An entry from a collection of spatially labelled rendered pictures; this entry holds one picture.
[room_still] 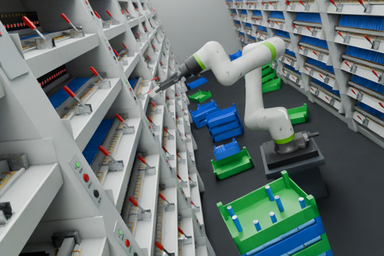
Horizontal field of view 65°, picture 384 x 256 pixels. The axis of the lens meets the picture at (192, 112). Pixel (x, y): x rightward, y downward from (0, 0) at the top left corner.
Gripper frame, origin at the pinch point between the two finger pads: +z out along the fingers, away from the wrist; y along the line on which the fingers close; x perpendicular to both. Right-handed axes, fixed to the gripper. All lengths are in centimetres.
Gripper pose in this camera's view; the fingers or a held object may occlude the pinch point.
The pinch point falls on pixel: (155, 91)
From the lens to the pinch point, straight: 154.3
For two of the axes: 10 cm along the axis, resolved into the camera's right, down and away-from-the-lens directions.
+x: -5.6, -7.7, -3.1
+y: -0.6, -3.3, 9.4
